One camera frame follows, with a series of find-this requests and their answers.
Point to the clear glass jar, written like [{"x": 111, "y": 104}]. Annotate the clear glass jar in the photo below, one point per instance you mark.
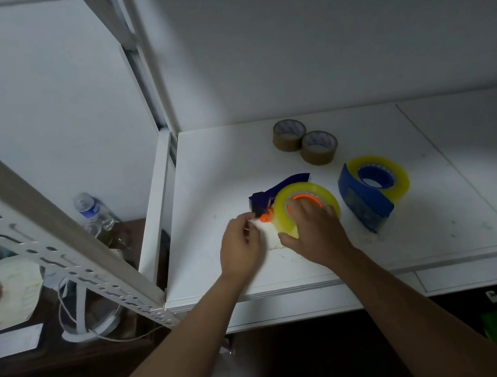
[{"x": 100, "y": 236}]

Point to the cream paper sheet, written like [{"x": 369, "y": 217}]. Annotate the cream paper sheet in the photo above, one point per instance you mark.
[{"x": 12, "y": 292}]

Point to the person's right forearm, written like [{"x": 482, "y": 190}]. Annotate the person's right forearm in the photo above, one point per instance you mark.
[{"x": 428, "y": 327}]

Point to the white crumpled cloth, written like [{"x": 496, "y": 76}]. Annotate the white crumpled cloth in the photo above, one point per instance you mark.
[{"x": 52, "y": 280}]

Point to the white metal shelf rack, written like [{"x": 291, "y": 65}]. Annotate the white metal shelf rack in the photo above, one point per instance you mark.
[{"x": 415, "y": 220}]

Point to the person's left forearm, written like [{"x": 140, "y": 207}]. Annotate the person's left forearm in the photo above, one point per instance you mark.
[{"x": 175, "y": 362}]

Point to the person's left hand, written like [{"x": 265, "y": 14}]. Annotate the person's left hand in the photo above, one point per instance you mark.
[{"x": 240, "y": 250}]

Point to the person's right hand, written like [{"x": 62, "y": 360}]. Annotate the person's right hand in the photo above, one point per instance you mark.
[{"x": 322, "y": 236}]

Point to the small brown tape roll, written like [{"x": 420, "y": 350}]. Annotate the small brown tape roll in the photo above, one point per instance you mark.
[{"x": 286, "y": 145}]

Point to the large brown tape roll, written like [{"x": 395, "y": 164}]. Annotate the large brown tape roll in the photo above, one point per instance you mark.
[{"x": 319, "y": 158}]

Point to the white card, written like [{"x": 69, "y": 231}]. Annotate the white card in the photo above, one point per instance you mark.
[{"x": 12, "y": 342}]

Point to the yellow tape roll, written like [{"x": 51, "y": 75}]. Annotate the yellow tape roll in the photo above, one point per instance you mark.
[
  {"x": 402, "y": 185},
  {"x": 283, "y": 211}
]

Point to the orange and blue tape dispenser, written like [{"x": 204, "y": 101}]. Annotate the orange and blue tape dispenser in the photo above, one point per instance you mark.
[{"x": 261, "y": 200}]

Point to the clear plastic water bottle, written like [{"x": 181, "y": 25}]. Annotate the clear plastic water bottle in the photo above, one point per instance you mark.
[{"x": 90, "y": 210}]

